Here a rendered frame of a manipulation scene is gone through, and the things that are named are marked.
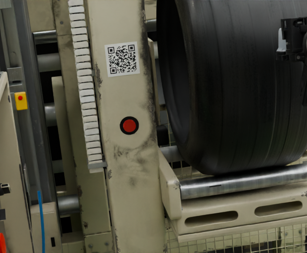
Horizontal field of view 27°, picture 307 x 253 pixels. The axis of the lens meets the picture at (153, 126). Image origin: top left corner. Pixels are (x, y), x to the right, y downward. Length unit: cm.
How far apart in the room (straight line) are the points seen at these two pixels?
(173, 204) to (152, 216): 14
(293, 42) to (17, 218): 61
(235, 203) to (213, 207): 5
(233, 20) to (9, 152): 52
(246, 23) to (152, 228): 58
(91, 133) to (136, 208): 22
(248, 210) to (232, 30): 45
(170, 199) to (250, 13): 45
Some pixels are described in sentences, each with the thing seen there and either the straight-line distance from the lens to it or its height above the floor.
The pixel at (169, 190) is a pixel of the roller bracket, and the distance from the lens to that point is 144.
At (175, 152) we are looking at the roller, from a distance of 175.
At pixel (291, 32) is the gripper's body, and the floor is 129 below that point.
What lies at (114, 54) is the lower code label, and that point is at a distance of 146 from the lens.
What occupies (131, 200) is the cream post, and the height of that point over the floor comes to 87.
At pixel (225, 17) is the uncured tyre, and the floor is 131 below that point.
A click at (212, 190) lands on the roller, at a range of 150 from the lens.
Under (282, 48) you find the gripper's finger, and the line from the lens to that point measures 127.
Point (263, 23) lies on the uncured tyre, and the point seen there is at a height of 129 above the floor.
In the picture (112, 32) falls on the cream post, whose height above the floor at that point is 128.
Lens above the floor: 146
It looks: 16 degrees down
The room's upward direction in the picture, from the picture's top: 5 degrees counter-clockwise
